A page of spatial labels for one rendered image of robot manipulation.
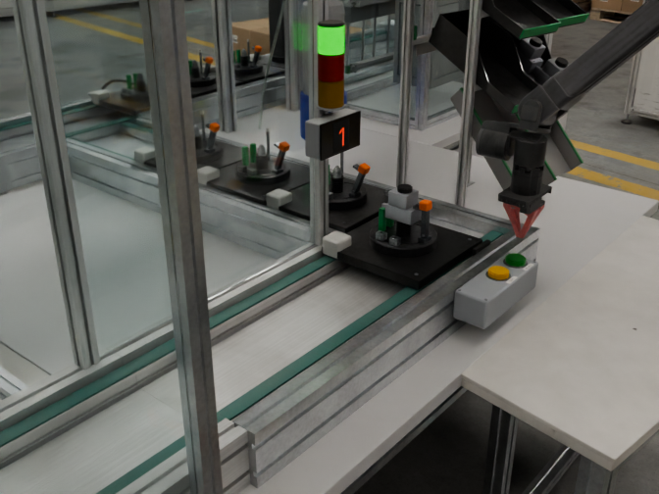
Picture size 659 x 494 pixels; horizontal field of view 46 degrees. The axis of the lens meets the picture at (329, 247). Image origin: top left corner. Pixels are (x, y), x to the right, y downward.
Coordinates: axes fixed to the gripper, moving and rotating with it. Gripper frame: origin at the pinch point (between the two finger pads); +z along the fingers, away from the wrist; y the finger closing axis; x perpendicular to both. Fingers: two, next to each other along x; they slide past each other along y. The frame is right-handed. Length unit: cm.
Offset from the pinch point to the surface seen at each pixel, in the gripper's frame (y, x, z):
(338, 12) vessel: -62, -95, -24
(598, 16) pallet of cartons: -820, -297, 99
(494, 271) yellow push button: 8.4, -0.5, 5.2
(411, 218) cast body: 10.4, -18.7, -1.7
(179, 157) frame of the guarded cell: 82, -1, -38
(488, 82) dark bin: -22.8, -21.6, -21.9
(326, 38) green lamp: 20, -33, -37
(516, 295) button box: 5.7, 3.2, 10.3
